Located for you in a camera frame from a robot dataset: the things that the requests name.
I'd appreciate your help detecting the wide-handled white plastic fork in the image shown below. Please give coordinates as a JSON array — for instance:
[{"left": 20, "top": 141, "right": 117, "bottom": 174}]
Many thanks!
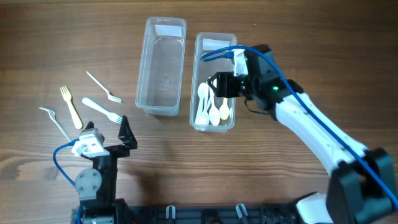
[{"left": 82, "top": 97, "right": 122, "bottom": 124}]

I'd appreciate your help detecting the thin-handled white spoon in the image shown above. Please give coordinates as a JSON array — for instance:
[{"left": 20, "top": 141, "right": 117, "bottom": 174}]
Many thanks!
[{"left": 199, "top": 83, "right": 209, "bottom": 125}]

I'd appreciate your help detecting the cream yellow plastic spoon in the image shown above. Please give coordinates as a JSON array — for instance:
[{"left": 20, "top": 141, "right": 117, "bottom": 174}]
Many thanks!
[{"left": 219, "top": 98, "right": 229, "bottom": 121}]

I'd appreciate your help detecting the white spoon pointing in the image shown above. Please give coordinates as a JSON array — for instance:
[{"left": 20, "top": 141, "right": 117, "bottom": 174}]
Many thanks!
[{"left": 209, "top": 88, "right": 220, "bottom": 126}]

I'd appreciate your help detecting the thin white plastic fork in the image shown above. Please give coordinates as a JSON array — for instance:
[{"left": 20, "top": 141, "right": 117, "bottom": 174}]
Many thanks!
[{"left": 86, "top": 71, "right": 122, "bottom": 103}]

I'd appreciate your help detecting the cream yellow plastic fork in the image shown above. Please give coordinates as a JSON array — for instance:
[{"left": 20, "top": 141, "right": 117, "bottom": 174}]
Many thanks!
[{"left": 60, "top": 86, "right": 83, "bottom": 129}]

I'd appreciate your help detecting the curved white plastic fork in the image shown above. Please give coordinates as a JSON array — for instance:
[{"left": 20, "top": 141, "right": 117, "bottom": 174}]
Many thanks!
[{"left": 39, "top": 107, "right": 72, "bottom": 142}]

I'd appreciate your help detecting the wide-handled white plastic spoon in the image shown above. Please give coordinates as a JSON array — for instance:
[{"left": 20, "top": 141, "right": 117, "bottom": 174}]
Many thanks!
[{"left": 195, "top": 83, "right": 206, "bottom": 124}]

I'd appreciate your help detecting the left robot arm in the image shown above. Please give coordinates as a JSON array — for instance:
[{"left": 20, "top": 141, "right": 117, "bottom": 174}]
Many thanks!
[{"left": 70, "top": 116, "right": 138, "bottom": 224}]

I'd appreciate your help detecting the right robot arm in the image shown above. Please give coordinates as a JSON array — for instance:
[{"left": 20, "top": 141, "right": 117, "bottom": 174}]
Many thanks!
[{"left": 201, "top": 44, "right": 397, "bottom": 223}]

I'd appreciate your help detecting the right clear plastic container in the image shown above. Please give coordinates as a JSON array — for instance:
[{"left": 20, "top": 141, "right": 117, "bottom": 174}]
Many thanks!
[{"left": 190, "top": 32, "right": 238, "bottom": 133}]

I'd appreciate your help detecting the clear plastic container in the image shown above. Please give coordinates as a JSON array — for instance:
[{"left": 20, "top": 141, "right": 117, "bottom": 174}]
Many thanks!
[
  {"left": 190, "top": 32, "right": 238, "bottom": 133},
  {"left": 135, "top": 17, "right": 187, "bottom": 116}
]

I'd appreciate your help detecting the left clear plastic container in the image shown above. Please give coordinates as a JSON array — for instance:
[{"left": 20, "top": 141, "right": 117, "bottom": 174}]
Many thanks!
[{"left": 135, "top": 17, "right": 187, "bottom": 116}]

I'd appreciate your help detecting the right blue cable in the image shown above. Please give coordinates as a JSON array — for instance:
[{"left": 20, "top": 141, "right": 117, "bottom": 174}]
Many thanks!
[{"left": 200, "top": 45, "right": 398, "bottom": 209}]

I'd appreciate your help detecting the blue cable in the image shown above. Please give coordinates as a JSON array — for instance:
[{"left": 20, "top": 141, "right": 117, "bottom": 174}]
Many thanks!
[
  {"left": 200, "top": 45, "right": 398, "bottom": 209},
  {"left": 52, "top": 139, "right": 85, "bottom": 224}
]

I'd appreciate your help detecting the left blue cable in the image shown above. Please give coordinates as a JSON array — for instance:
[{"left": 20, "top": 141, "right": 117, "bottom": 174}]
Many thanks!
[{"left": 52, "top": 139, "right": 85, "bottom": 224}]

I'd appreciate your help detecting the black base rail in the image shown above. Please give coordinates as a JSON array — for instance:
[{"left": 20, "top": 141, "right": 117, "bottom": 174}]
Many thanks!
[{"left": 70, "top": 203, "right": 300, "bottom": 224}]

